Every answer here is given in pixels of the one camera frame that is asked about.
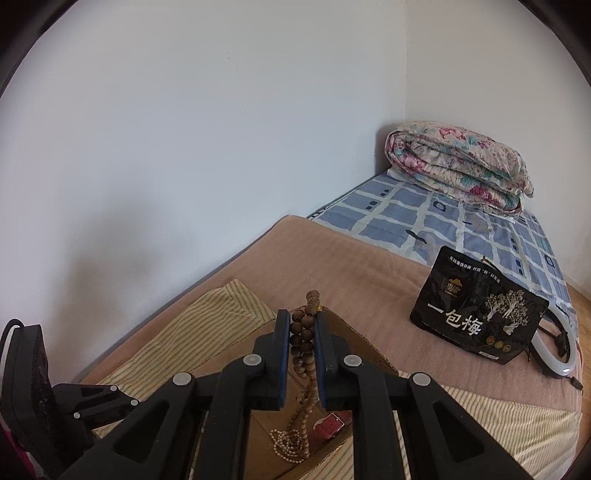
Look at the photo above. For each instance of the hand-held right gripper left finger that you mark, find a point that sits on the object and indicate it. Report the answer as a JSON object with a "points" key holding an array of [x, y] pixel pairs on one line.
{"points": [[281, 341]]}

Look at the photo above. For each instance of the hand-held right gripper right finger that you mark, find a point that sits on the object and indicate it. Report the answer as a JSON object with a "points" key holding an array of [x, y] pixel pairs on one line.
{"points": [[321, 350]]}

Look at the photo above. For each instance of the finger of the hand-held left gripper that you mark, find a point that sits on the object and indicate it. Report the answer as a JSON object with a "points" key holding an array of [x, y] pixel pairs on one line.
{"points": [[92, 401]]}

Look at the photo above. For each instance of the cardboard box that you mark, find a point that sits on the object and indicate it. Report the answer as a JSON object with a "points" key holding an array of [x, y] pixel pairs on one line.
{"points": [[263, 434]]}

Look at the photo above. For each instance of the yellow striped cloth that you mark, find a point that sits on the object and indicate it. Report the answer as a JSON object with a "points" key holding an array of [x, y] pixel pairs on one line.
{"points": [[207, 323]]}

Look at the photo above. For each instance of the pink-brown blanket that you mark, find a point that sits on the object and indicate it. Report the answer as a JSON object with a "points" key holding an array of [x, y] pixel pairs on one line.
{"points": [[360, 277]]}

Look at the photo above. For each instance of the black snack bag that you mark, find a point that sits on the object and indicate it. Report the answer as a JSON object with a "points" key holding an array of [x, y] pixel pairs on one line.
{"points": [[461, 314]]}

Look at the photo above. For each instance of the blue checked bed sheet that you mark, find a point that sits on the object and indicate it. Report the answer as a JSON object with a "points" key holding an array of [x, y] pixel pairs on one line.
{"points": [[392, 217]]}

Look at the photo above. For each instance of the folded floral quilt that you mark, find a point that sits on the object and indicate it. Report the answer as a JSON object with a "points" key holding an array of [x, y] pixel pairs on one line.
{"points": [[461, 161]]}

